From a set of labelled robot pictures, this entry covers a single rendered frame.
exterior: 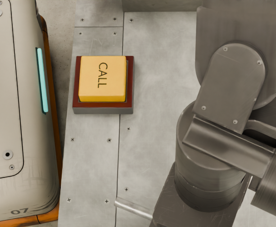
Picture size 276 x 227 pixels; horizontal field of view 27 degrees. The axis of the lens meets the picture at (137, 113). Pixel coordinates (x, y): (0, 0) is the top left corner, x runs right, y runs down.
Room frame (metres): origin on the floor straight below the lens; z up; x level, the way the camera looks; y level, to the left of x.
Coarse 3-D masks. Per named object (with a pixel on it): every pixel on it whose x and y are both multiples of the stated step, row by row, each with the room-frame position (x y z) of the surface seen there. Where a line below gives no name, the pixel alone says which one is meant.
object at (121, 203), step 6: (120, 198) 0.20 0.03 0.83; (114, 204) 0.19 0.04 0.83; (120, 204) 0.19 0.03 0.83; (126, 204) 0.19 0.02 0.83; (132, 204) 0.19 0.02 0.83; (138, 204) 0.19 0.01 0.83; (126, 210) 0.18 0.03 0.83; (132, 210) 0.18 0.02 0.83; (138, 210) 0.18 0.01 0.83; (144, 210) 0.18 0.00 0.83; (150, 210) 0.18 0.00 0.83; (144, 216) 0.17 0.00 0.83; (150, 216) 0.17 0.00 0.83
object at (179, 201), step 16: (176, 176) 0.14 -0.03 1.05; (176, 192) 0.14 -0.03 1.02; (192, 192) 0.13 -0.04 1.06; (208, 192) 0.12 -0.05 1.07; (224, 192) 0.12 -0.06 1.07; (240, 192) 0.14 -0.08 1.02; (160, 208) 0.13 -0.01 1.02; (176, 208) 0.13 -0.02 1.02; (192, 208) 0.13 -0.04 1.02; (208, 208) 0.12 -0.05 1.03; (224, 208) 0.12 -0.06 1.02; (160, 224) 0.12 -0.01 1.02; (176, 224) 0.11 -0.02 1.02; (192, 224) 0.11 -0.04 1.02; (208, 224) 0.11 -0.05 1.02; (224, 224) 0.11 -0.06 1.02
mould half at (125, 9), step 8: (128, 0) 0.49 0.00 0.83; (136, 0) 0.48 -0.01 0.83; (144, 0) 0.48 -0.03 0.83; (152, 0) 0.48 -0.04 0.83; (160, 0) 0.48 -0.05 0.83; (168, 0) 0.48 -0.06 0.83; (176, 0) 0.48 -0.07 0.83; (184, 0) 0.48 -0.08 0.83; (192, 0) 0.48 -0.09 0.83; (200, 0) 0.47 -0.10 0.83; (128, 8) 0.49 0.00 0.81; (136, 8) 0.48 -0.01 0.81; (144, 8) 0.48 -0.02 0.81; (152, 8) 0.48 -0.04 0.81; (160, 8) 0.48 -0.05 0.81; (168, 8) 0.48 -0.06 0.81; (176, 8) 0.48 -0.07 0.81; (184, 8) 0.48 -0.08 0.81; (192, 8) 0.48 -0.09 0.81
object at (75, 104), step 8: (80, 56) 0.41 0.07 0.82; (128, 56) 0.40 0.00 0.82; (80, 64) 0.39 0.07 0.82; (128, 64) 0.39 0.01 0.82; (128, 72) 0.37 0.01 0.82; (128, 80) 0.36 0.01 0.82; (128, 88) 0.35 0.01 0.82; (128, 96) 0.34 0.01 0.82; (72, 104) 0.33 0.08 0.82; (80, 104) 0.33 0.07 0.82; (88, 104) 0.33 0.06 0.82; (96, 104) 0.33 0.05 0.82; (104, 104) 0.33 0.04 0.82; (112, 104) 0.33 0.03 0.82; (120, 104) 0.33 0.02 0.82; (128, 104) 0.33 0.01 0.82
